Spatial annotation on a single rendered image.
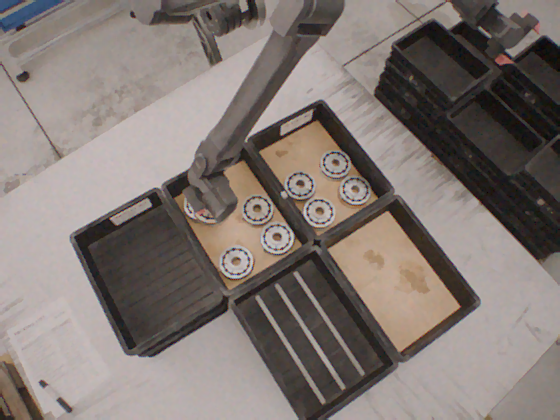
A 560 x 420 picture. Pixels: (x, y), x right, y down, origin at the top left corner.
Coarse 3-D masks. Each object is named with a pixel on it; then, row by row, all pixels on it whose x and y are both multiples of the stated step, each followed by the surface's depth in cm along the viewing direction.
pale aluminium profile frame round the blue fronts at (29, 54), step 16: (80, 0) 232; (128, 0) 253; (48, 16) 227; (96, 16) 248; (16, 32) 222; (64, 32) 244; (0, 48) 223; (32, 48) 238; (48, 48) 242; (16, 64) 236
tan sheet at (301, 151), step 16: (304, 128) 143; (320, 128) 143; (272, 144) 141; (288, 144) 141; (304, 144) 141; (320, 144) 141; (336, 144) 141; (272, 160) 138; (288, 160) 139; (304, 160) 139; (320, 176) 137; (320, 192) 135; (336, 192) 135; (336, 208) 133; (352, 208) 133
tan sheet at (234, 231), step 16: (240, 176) 136; (240, 192) 134; (256, 192) 134; (240, 208) 132; (256, 208) 132; (192, 224) 130; (224, 224) 130; (240, 224) 130; (208, 240) 128; (224, 240) 128; (240, 240) 128; (256, 240) 128; (256, 256) 127; (272, 256) 127; (256, 272) 125
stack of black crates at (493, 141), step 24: (480, 96) 201; (456, 120) 200; (480, 120) 201; (504, 120) 197; (432, 144) 208; (456, 144) 195; (480, 144) 196; (504, 144) 196; (528, 144) 194; (456, 168) 204; (480, 168) 191; (504, 168) 192; (480, 192) 200
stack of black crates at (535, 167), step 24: (552, 144) 182; (528, 168) 168; (552, 168) 180; (504, 192) 187; (528, 192) 175; (552, 192) 164; (504, 216) 195; (528, 216) 183; (552, 216) 171; (528, 240) 191; (552, 240) 179
